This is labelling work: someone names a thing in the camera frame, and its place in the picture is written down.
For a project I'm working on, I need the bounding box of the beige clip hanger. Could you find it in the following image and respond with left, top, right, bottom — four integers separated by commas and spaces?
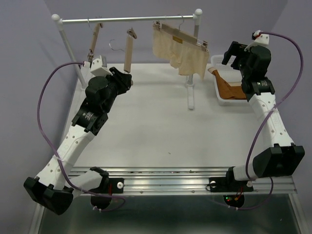
87, 23, 103, 62
109, 28, 137, 74
153, 14, 208, 49

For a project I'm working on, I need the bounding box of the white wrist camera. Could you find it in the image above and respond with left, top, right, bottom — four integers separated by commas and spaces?
244, 30, 270, 51
90, 56, 112, 77

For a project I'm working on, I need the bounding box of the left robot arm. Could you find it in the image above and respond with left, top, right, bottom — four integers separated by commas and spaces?
23, 67, 133, 215

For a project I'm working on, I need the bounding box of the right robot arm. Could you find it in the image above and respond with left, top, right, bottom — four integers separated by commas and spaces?
222, 41, 305, 190

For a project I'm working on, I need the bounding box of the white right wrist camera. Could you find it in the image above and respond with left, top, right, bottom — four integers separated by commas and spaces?
244, 30, 270, 51

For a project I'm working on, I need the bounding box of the white plastic basket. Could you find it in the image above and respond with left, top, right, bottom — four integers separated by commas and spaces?
211, 55, 248, 106

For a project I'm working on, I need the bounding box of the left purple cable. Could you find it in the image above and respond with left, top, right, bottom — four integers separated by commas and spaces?
36, 60, 126, 212

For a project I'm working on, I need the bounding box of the brown orange underwear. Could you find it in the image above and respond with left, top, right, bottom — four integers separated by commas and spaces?
208, 67, 246, 100

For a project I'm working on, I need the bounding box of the cream underwear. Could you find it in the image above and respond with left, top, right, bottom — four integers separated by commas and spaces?
153, 27, 209, 79

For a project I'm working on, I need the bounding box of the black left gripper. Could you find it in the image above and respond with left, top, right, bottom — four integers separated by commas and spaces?
99, 67, 132, 113

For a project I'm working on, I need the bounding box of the white clothes rack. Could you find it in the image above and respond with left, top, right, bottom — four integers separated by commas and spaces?
51, 9, 209, 110

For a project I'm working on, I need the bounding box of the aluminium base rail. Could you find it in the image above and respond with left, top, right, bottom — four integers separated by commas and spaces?
69, 167, 297, 196

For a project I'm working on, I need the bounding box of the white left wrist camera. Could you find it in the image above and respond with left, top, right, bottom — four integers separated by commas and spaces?
90, 56, 112, 77

